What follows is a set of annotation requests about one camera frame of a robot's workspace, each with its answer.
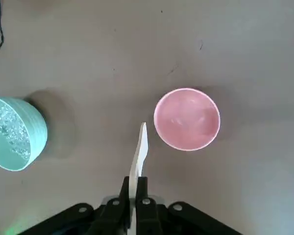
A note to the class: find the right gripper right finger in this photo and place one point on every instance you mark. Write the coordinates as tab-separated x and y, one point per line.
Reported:
159	218

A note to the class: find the pink bowl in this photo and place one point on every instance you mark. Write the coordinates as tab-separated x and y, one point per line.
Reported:
186	120

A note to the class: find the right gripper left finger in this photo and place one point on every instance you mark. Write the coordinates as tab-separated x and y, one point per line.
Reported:
105	215

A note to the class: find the beige spoon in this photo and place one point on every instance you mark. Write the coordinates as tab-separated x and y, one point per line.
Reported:
142	147

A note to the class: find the clear beads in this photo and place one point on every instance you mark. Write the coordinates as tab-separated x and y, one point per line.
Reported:
9	129

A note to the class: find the large green bowl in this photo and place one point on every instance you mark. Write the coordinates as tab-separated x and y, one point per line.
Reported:
39	132

